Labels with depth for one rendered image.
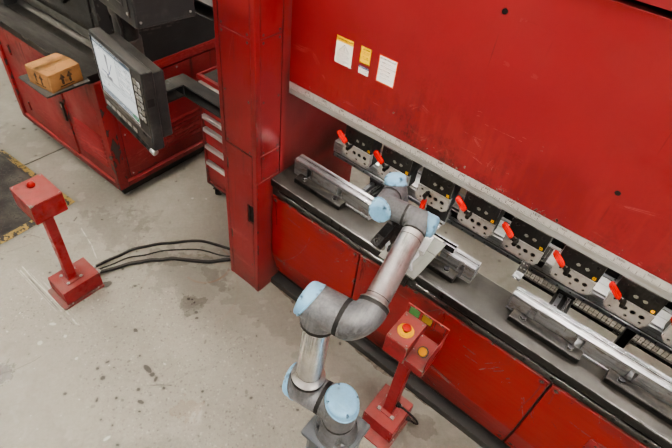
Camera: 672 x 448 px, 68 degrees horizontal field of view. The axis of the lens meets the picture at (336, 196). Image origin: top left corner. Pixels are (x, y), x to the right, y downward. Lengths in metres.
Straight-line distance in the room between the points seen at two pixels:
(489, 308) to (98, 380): 2.01
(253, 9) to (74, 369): 2.08
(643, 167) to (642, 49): 0.35
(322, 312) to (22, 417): 1.97
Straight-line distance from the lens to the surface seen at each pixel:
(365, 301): 1.45
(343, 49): 2.08
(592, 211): 1.85
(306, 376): 1.71
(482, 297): 2.28
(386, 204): 1.59
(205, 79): 3.19
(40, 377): 3.15
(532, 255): 2.05
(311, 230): 2.59
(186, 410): 2.87
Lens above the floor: 2.58
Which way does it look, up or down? 42 degrees down
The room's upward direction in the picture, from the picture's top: 7 degrees clockwise
